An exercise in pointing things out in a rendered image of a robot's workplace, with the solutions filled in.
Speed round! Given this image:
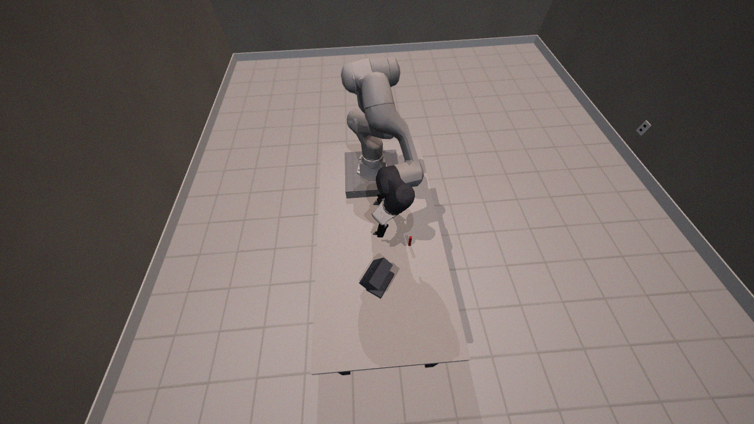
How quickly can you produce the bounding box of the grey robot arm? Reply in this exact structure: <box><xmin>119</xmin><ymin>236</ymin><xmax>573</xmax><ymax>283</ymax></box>
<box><xmin>341</xmin><ymin>57</ymin><xmax>424</xmax><ymax>225</ymax></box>

